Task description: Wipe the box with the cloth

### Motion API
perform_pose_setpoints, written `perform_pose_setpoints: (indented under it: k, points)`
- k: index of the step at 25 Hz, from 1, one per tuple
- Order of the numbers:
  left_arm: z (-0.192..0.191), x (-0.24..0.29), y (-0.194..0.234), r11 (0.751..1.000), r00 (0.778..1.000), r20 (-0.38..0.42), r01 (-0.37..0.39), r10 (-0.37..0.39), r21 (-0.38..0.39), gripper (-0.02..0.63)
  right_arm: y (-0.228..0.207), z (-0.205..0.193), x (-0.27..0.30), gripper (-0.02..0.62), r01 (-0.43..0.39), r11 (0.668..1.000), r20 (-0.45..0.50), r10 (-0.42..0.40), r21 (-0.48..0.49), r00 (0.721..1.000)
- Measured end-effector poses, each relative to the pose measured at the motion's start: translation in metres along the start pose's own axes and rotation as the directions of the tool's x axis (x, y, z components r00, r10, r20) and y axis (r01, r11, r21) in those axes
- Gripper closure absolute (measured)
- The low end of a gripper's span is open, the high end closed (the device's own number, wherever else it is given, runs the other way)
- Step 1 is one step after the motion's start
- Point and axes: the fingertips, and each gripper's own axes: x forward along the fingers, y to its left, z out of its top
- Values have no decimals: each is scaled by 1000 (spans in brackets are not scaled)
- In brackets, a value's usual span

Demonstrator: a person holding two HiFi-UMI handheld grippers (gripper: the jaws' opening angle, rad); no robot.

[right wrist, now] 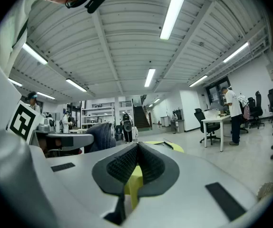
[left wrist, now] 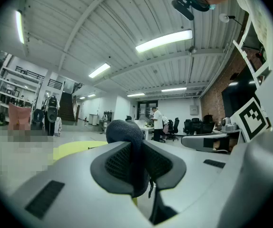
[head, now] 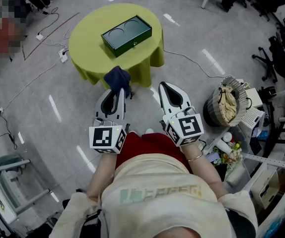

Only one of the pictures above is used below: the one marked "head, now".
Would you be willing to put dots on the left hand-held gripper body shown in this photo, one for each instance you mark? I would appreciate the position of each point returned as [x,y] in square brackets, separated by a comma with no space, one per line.
[102,137]

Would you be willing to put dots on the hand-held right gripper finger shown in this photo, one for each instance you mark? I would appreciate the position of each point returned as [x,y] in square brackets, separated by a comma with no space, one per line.
[164,100]
[183,98]

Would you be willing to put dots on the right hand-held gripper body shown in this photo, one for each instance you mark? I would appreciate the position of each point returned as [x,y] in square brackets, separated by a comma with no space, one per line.
[187,128]

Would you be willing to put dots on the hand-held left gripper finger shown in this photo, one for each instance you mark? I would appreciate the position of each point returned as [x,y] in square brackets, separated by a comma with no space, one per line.
[98,106]
[121,108]

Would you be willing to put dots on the dark blue cloth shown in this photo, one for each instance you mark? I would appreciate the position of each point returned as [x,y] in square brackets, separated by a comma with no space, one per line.
[117,79]

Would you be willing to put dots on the green plastic tray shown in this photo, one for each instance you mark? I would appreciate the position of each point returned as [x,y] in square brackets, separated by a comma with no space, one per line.
[125,33]

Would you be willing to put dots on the person's left forearm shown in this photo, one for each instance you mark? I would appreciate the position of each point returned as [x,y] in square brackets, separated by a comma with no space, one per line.
[100,177]

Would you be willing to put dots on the person's right forearm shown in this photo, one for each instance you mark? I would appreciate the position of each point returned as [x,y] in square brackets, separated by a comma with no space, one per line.
[202,172]

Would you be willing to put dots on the beige crumpled cloth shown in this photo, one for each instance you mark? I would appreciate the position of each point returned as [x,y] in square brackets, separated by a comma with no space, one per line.
[228,103]

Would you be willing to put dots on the white perforated plastic basket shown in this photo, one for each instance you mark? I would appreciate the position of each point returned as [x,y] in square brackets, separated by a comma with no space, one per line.
[253,118]

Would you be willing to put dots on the plain white box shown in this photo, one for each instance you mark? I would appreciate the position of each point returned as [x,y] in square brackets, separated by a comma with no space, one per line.
[254,97]

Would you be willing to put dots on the grey pleated basket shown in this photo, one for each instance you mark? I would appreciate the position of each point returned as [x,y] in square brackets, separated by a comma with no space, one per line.
[210,110]

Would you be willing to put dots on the white shoe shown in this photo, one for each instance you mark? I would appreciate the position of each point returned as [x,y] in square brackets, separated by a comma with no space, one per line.
[149,131]

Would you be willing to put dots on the red skirt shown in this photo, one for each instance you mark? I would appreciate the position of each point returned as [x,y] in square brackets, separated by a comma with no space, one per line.
[152,145]

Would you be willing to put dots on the white bottle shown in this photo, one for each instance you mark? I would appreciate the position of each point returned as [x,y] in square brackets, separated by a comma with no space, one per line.
[223,146]

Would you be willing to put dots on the bunch of flowers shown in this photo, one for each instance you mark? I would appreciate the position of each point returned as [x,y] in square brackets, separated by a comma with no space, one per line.
[230,155]

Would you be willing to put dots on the yellow-green round tablecloth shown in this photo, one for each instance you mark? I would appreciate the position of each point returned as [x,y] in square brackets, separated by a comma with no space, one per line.
[88,53]

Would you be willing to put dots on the black device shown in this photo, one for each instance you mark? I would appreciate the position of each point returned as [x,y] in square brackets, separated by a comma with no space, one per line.
[266,93]

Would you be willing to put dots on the cream printed t-shirt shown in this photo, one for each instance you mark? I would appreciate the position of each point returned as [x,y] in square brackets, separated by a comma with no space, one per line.
[157,207]

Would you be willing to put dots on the white metal shelf rack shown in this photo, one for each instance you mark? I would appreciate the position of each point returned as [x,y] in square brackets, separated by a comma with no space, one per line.
[271,161]

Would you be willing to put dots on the white power adapter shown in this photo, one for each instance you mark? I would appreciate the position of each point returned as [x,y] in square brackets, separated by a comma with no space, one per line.
[39,36]

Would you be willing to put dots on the black office chair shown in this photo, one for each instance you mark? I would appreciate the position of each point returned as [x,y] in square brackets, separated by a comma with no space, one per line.
[279,56]
[271,5]

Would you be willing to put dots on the white metal table frame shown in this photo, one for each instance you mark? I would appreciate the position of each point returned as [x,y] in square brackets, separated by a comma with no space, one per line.
[1,195]

